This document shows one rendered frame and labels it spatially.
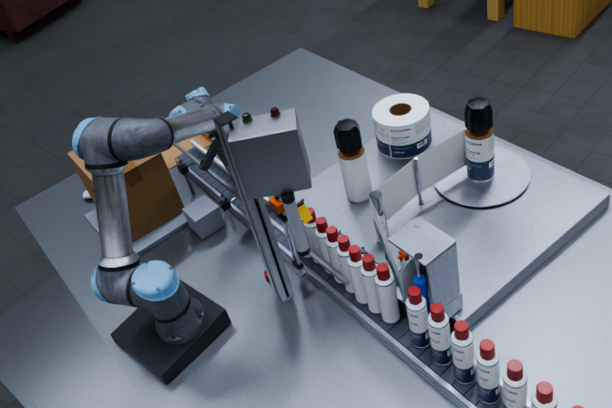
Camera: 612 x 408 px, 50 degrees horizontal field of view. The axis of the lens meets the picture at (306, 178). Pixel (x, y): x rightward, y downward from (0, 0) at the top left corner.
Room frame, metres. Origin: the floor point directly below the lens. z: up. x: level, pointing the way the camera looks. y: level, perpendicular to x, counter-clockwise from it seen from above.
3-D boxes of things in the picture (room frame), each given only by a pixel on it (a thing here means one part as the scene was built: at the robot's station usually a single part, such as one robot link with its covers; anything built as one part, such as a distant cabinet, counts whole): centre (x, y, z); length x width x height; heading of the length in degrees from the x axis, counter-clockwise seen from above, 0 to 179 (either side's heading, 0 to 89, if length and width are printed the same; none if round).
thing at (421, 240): (1.14, -0.24, 1.14); 0.14 x 0.11 x 0.01; 29
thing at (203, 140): (2.34, 0.52, 0.85); 0.30 x 0.26 x 0.04; 29
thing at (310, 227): (1.42, 0.02, 0.98); 0.05 x 0.05 x 0.20
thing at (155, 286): (1.30, 0.48, 1.05); 0.13 x 0.12 x 0.14; 61
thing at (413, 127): (1.89, -0.38, 0.95); 0.20 x 0.20 x 0.14
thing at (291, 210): (1.27, 0.06, 1.18); 0.04 x 0.04 x 0.21
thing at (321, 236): (1.37, -0.01, 0.98); 0.05 x 0.05 x 0.20
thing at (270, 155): (1.33, 0.07, 1.38); 0.17 x 0.10 x 0.19; 84
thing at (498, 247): (1.57, -0.40, 0.86); 0.80 x 0.67 x 0.05; 29
